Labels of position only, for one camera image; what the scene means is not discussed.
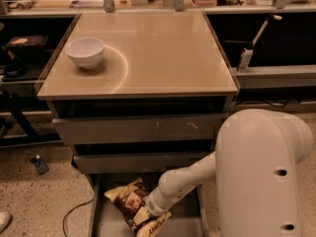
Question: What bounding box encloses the white ceramic bowl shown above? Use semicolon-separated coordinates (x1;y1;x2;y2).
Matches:
65;38;105;69

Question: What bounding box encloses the grey drawer cabinet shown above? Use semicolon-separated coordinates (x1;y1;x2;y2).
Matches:
37;11;240;237

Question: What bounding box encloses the black floor cable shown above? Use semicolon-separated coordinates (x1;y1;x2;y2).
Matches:
61;197;95;237

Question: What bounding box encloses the brown chip bag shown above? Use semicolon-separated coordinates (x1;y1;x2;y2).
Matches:
104;178;172;237

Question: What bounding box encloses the middle grey drawer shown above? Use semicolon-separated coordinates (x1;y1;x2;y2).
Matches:
74;151;208;174

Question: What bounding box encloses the open bottom grey drawer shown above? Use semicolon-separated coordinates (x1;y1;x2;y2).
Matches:
88;173;208;237

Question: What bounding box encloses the white shoe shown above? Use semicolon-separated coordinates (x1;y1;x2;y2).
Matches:
0;211;12;233

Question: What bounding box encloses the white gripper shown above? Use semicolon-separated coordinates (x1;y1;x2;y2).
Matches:
132;188;177;231

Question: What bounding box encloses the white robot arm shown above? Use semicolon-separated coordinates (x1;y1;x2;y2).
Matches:
142;109;314;237

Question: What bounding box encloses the top grey drawer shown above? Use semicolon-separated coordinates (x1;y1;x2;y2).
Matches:
52;114;222;144

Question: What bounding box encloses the small dark floor object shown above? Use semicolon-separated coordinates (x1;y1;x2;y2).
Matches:
31;155;49;175

